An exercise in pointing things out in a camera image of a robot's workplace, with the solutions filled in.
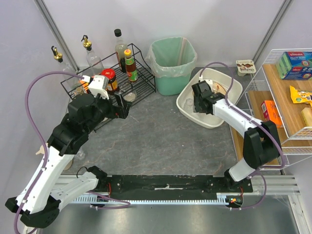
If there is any glass jar with rice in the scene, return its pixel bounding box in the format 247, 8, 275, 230
120, 82, 137, 102

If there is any floral ceramic plate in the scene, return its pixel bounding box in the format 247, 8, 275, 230
213, 81, 227, 95

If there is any red lid sauce jar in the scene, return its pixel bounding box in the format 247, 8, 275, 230
101, 68, 120, 95

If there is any yellow cap chili sauce bottle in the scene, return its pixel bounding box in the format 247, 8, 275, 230
124, 49, 138, 82

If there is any glass oil bottle gold spout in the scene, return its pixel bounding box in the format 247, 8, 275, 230
81, 35, 104, 75

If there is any clear plastic cup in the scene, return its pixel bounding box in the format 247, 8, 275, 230
75, 149, 85, 160
183, 98, 194, 113

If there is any dark soy sauce bottle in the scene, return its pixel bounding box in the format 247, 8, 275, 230
114, 29, 128, 73

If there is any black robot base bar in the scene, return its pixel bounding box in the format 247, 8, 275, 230
95, 175, 253, 199

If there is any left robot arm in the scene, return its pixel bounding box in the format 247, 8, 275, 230
5, 93, 132, 229

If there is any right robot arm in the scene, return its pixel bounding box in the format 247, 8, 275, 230
192, 80, 282, 187

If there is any orange snack packet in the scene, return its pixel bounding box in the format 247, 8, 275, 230
80, 79, 91, 94

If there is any white plastic basin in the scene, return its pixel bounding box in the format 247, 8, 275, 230
176, 68, 243, 129

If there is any chocolate pudding cup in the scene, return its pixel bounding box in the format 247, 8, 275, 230
236, 59, 256, 77

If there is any green trash bin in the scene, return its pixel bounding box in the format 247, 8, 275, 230
146, 37, 197, 96

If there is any clear trash bag liner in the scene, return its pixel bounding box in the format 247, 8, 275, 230
146, 37, 197, 78

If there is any beige pump soap bottle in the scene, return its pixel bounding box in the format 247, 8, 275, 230
35, 145, 73, 171

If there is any orange pink box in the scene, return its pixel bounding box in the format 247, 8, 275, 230
261, 100, 283, 128

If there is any green sponge pack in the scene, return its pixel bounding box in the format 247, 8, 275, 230
275, 51, 312, 80

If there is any yellow snack bag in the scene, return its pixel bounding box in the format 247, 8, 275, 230
290, 86, 312, 106

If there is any yellow sponge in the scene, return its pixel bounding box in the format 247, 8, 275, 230
301, 107, 312, 127

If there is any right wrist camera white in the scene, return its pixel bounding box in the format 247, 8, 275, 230
198, 75, 213, 87

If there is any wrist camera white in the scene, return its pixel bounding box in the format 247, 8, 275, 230
82, 75, 109, 99
198, 75, 213, 87

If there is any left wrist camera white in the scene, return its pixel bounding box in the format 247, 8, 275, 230
82, 75, 109, 99

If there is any black wire rack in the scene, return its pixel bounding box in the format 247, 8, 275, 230
60, 43, 156, 132

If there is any white wire shelf unit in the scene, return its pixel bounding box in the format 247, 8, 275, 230
237, 49, 312, 167

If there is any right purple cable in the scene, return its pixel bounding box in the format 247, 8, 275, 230
198, 61, 285, 210

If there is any purple cable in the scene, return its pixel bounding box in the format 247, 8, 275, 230
198, 61, 285, 210
13, 71, 131, 234

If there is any grey cable duct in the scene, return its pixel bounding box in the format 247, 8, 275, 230
71, 193, 240, 205

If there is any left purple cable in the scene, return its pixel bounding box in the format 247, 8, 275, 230
13, 71, 131, 234

